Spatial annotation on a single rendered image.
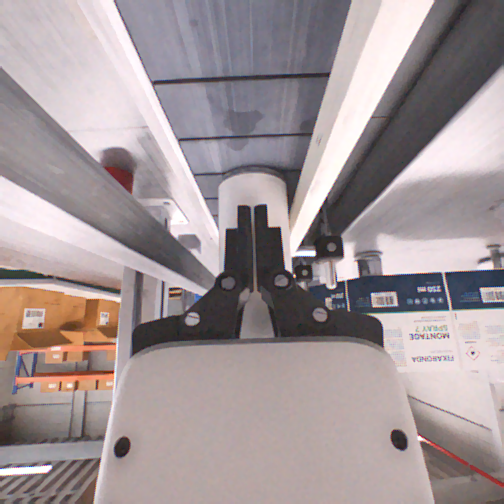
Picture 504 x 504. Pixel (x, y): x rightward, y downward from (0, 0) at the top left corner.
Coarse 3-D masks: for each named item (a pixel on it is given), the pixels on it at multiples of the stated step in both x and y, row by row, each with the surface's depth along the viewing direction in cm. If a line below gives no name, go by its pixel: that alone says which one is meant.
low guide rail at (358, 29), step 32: (352, 0) 7; (384, 0) 6; (416, 0) 6; (352, 32) 7; (384, 32) 6; (416, 32) 6; (352, 64) 7; (384, 64) 7; (352, 96) 8; (320, 128) 11; (352, 128) 9; (320, 160) 11; (320, 192) 14
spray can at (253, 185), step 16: (224, 176) 19; (240, 176) 18; (256, 176) 18; (272, 176) 18; (224, 192) 18; (240, 192) 18; (256, 192) 17; (272, 192) 18; (224, 208) 18; (272, 208) 17; (224, 224) 18; (272, 224) 17; (288, 224) 19; (224, 240) 18; (288, 240) 18; (288, 256) 18; (256, 288) 16; (256, 304) 16; (256, 320) 15; (240, 336) 15; (256, 336) 15; (272, 336) 15
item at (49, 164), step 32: (0, 96) 3; (0, 128) 3; (32, 128) 4; (0, 160) 3; (32, 160) 4; (64, 160) 4; (0, 192) 4; (32, 192) 4; (64, 192) 4; (96, 192) 5; (128, 192) 6; (32, 224) 5; (64, 224) 5; (96, 224) 5; (128, 224) 6; (160, 224) 9; (128, 256) 7; (160, 256) 8; (192, 256) 13; (192, 288) 15
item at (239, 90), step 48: (144, 0) 8; (192, 0) 8; (240, 0) 8; (288, 0) 9; (336, 0) 9; (144, 48) 10; (192, 48) 10; (240, 48) 10; (288, 48) 10; (336, 48) 10; (192, 96) 12; (240, 96) 12; (288, 96) 12; (192, 144) 16; (240, 144) 16; (288, 144) 16; (288, 192) 22
